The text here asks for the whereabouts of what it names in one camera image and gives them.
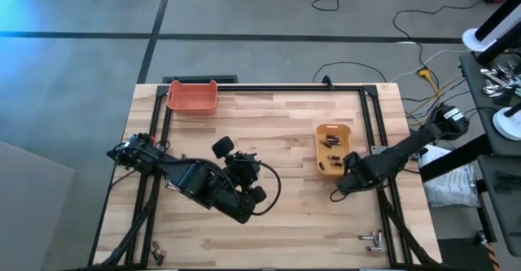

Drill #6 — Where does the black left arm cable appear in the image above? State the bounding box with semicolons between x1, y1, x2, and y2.
243;160;282;217

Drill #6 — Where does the clear plastic bag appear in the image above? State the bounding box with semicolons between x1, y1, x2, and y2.
418;143;482;209

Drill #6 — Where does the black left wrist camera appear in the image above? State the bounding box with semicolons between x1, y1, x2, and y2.
228;151;261;186

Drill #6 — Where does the yellow extension cable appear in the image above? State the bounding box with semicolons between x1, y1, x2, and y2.
409;68;465;126

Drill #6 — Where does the yellow plastic bin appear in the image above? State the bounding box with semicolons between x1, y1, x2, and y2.
315;123;353;177

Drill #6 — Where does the black diagonal bar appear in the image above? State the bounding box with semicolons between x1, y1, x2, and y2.
418;133;496;184

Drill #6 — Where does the white tower fan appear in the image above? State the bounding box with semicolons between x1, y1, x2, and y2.
474;0;521;67

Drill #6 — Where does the white round stand base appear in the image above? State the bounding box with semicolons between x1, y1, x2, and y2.
492;107;521;142
462;27;496;53

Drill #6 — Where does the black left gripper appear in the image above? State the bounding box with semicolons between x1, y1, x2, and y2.
211;135;268;205

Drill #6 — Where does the orange plastic bin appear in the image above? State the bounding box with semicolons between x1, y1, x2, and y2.
166;79;219;116

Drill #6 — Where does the black slotted bar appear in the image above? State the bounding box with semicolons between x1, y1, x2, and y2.
161;74;239;85

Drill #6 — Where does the silver cutlery pile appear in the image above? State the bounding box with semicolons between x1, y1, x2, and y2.
479;61;521;98

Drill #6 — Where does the black side table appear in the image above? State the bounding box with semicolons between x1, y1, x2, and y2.
458;50;521;260

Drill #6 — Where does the white floor cable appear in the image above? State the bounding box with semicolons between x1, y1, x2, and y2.
390;50;469;84

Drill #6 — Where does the yellow black striped post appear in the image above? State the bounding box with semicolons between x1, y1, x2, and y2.
476;230;502;271

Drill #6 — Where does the grey board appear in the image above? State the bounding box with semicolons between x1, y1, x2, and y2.
0;140;77;271

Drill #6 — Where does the black arched floor cable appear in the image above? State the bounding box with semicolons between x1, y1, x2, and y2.
312;61;387;84

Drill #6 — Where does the long black floor cable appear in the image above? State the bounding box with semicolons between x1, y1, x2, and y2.
392;0;485;101

